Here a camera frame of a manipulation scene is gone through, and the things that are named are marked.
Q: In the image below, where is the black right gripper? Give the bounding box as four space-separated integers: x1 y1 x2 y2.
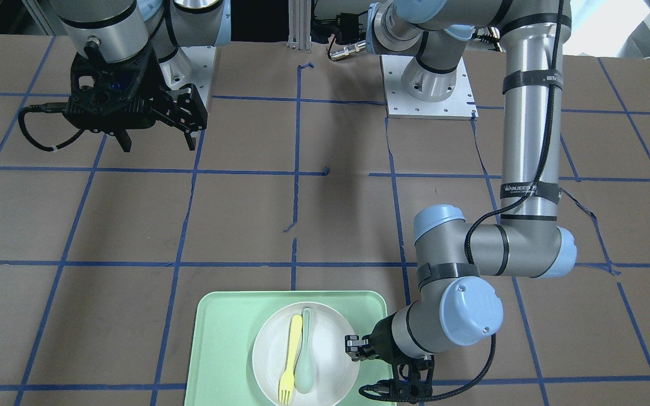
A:
64 43 208 153

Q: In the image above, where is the pale teal plastic spoon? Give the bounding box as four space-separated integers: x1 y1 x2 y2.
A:
295 307 315 394

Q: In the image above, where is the aluminium frame post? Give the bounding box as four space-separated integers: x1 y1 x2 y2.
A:
287 0 314 53

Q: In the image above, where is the white round plate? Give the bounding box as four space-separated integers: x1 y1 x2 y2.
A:
251 302 359 405

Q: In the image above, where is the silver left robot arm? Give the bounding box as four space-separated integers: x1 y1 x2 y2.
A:
345 1 577 404

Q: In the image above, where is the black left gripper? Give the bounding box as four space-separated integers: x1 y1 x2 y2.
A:
345 316 435 404

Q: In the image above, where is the mint green plastic tray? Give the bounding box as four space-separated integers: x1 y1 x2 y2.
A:
184 290 392 405

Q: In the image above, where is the yellow plastic fork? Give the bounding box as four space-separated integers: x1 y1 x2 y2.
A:
278 314 304 405

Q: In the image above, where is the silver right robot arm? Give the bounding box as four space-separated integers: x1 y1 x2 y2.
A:
52 1 231 152

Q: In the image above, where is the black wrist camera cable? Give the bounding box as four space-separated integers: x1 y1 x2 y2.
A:
358 333 498 402

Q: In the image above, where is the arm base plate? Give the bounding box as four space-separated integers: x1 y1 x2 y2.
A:
160 46 217 108
381 55 479 120

